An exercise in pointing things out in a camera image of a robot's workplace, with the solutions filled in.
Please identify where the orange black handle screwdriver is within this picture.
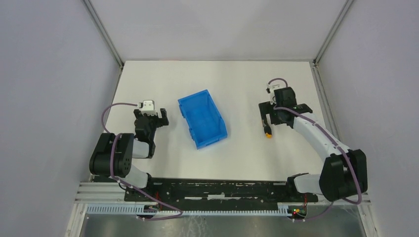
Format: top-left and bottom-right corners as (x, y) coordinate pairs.
(262, 121), (272, 138)

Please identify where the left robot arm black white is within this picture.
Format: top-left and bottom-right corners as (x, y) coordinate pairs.
(89, 108), (169, 189)

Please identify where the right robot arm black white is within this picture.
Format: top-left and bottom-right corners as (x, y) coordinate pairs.
(258, 85), (368, 204)

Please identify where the blue plastic bin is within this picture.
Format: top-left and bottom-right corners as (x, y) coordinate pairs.
(178, 89), (228, 149)

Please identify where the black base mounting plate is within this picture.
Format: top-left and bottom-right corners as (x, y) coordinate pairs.
(144, 177), (318, 212)

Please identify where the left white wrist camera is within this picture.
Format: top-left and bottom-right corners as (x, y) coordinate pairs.
(138, 100), (157, 116)

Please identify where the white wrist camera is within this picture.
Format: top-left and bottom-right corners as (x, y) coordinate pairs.
(138, 100), (157, 116)
(266, 84), (282, 94)

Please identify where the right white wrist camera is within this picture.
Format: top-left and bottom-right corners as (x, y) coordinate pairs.
(266, 84), (282, 94)

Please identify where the aluminium front rail frame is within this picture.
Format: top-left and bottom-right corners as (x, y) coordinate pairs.
(76, 183), (372, 205)

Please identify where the white slotted cable duct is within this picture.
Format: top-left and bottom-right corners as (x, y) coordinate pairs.
(86, 204), (292, 217)

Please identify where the right aluminium corner post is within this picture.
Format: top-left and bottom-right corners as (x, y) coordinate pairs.
(313, 0), (354, 65)

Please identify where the aluminium corner post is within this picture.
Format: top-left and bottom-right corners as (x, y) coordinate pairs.
(81, 0), (125, 70)
(313, 0), (354, 65)

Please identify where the left aluminium corner post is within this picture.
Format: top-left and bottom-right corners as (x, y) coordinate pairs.
(81, 0), (125, 70)

